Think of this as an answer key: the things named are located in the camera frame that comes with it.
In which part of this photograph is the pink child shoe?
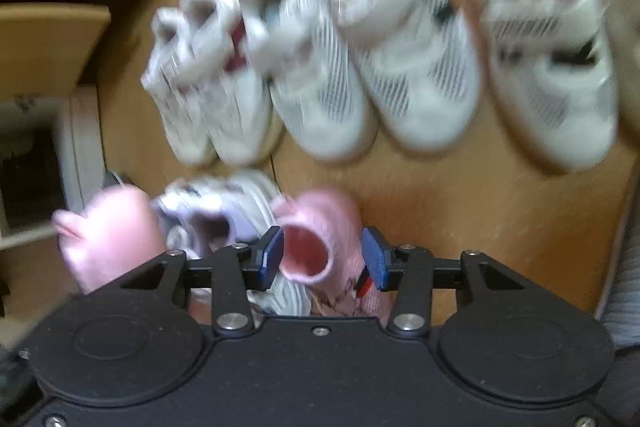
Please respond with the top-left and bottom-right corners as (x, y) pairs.
(271, 188), (397, 324)
(52, 186), (169, 296)

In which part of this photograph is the lavender white lace sneaker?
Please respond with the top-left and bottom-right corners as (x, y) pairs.
(152, 171), (322, 315)

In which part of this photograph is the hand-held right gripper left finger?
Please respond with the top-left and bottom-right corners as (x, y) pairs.
(120, 226), (284, 339)

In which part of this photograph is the wooden cabinet door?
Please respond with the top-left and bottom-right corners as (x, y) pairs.
(0, 4), (112, 102)

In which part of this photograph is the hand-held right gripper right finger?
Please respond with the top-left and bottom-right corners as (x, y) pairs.
(361, 227), (521, 339)

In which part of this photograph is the white mesh strap sneaker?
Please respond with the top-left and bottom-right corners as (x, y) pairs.
(324, 0), (484, 154)
(235, 0), (379, 164)

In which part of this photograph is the person's grey trouser leg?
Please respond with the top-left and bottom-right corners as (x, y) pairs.
(595, 257), (640, 360)

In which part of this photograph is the white shoe cabinet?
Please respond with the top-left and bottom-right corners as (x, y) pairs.
(0, 97), (108, 253)

